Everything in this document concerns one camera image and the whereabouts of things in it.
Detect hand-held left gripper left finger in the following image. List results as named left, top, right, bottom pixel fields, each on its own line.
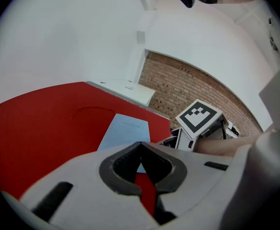
left=0, top=141, right=160, bottom=230

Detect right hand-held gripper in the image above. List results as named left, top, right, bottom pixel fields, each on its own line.
left=157, top=99, right=228, bottom=152

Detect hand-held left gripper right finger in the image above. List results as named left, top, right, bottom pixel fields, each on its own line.
left=140, top=141, right=236, bottom=225

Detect light blue notebook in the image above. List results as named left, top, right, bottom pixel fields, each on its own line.
left=97, top=113, right=151, bottom=174

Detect person's right forearm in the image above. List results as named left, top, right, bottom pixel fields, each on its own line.
left=194, top=130, right=263, bottom=158

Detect white desk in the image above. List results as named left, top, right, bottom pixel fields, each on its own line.
left=85, top=80, right=156, bottom=108

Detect red table cover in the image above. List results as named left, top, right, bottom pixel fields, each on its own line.
left=0, top=81, right=172, bottom=218

